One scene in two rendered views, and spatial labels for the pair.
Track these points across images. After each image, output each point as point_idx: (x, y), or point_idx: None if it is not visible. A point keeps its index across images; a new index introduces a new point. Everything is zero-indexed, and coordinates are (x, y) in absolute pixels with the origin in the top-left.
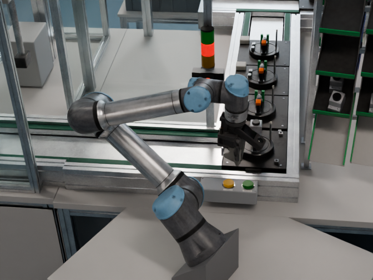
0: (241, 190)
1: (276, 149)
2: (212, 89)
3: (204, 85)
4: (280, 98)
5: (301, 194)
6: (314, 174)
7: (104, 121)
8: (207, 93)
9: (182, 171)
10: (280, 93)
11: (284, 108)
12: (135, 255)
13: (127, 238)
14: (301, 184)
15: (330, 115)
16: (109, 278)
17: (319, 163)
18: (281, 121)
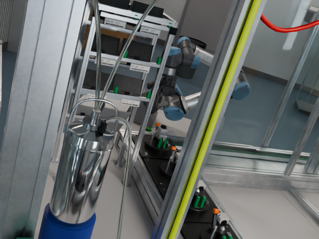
0: None
1: (142, 144)
2: (182, 49)
3: (185, 43)
4: (163, 184)
5: (113, 149)
6: (109, 160)
7: None
8: (180, 40)
9: (180, 101)
10: (166, 188)
11: (154, 174)
12: (182, 130)
13: None
14: (116, 154)
15: None
16: (184, 123)
17: (109, 167)
18: (150, 163)
